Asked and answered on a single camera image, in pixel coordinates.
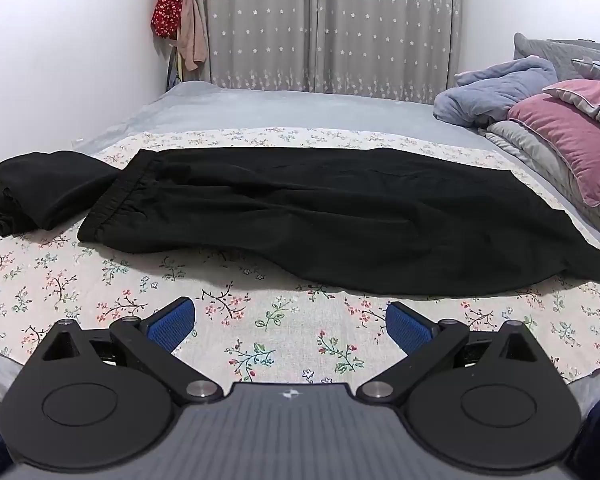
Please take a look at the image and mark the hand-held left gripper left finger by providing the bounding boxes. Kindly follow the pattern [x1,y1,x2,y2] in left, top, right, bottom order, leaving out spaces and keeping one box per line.
[42,296,223,407]

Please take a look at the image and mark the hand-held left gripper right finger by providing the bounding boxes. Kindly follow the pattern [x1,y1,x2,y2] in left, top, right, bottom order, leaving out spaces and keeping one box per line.
[355,301,538,407]

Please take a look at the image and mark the black pants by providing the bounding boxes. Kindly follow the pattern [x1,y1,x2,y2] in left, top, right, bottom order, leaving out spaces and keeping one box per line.
[77,147,600,297]

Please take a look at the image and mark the floral printed cloth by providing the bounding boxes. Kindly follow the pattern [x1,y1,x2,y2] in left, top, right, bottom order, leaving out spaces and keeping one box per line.
[0,127,600,386]

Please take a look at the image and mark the grey quilt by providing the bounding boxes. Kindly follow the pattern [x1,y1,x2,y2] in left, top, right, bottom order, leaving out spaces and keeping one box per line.
[480,120,600,256]

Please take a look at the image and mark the pink pillow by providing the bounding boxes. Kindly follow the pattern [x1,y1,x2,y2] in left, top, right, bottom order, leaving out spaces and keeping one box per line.
[507,79,600,208]

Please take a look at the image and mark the folded black clothes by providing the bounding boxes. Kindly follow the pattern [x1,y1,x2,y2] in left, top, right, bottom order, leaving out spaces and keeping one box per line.
[0,151,121,236]

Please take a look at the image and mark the blue blanket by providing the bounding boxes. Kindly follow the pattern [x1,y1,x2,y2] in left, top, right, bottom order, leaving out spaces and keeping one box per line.
[434,56,560,128]

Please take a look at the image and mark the grey bed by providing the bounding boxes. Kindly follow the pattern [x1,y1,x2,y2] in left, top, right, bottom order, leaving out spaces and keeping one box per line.
[0,80,600,411]

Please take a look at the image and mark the grey pillow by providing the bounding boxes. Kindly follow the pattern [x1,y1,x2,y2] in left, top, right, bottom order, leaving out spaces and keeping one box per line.
[512,32,600,81]

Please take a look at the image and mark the dark blue hanging cloth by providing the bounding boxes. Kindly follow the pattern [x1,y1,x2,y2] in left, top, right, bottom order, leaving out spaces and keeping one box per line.
[166,50,183,92]

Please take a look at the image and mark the pink hanging towel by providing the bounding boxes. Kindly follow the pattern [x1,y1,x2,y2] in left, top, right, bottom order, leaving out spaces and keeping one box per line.
[176,0,210,73]

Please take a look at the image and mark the red floral hanging cloth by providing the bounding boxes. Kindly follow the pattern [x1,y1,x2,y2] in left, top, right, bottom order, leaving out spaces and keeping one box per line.
[151,0,185,41]

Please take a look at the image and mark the grey star-patterned curtain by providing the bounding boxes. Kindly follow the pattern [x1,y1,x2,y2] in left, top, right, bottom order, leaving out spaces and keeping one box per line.
[190,0,463,106]

